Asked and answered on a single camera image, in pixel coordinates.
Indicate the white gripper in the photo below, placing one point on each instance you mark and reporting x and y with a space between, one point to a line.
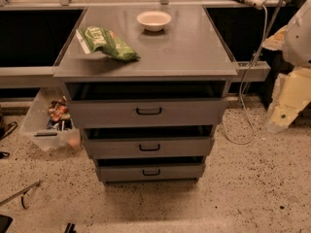
298 38

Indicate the white bowl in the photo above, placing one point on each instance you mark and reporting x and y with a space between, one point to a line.
154 20

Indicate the black object bottom left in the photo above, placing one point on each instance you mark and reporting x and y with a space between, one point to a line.
5 222

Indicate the grey top drawer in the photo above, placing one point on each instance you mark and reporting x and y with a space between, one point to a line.
146 113

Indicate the grey metal rail frame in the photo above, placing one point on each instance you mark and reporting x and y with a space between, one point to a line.
26 77

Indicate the metal rod on floor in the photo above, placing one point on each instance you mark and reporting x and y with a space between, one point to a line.
19 193

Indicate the grey drawer cabinet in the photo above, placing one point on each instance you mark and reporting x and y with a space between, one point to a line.
185 60

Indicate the clear plastic bin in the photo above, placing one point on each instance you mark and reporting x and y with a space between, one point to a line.
48 131

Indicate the green chip bag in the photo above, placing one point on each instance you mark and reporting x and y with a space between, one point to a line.
94 38

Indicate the grey bottom drawer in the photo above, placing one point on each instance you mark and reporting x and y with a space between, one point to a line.
117 174

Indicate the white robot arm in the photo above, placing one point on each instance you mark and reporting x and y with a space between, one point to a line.
294 41

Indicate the snack packets in bin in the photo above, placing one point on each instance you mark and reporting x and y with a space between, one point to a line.
58 112

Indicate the black object bottom edge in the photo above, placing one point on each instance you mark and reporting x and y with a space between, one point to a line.
70 228

